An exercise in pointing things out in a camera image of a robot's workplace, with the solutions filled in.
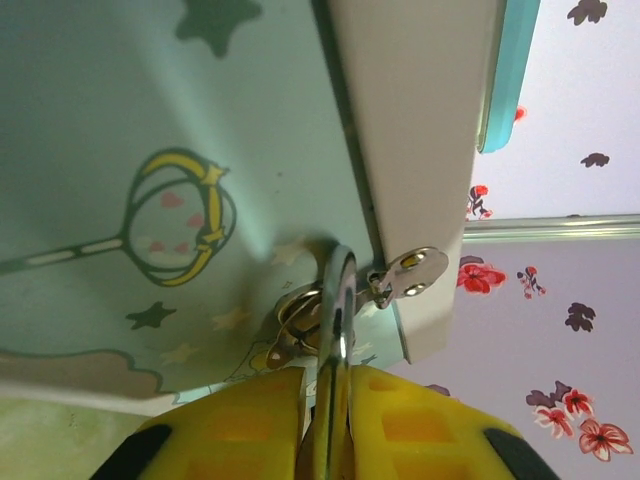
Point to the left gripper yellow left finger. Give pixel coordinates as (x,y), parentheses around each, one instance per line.
(240,425)

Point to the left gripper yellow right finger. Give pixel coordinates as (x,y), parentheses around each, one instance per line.
(425,440)

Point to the silver tin box hasp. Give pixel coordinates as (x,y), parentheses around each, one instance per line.
(417,272)

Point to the pastel cartoon tin box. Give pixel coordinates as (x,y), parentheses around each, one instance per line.
(100,100)

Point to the white storage box blue lid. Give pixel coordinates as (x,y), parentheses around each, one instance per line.
(510,75)

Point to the aluminium frame corner post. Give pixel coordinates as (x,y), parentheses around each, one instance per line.
(550,227)

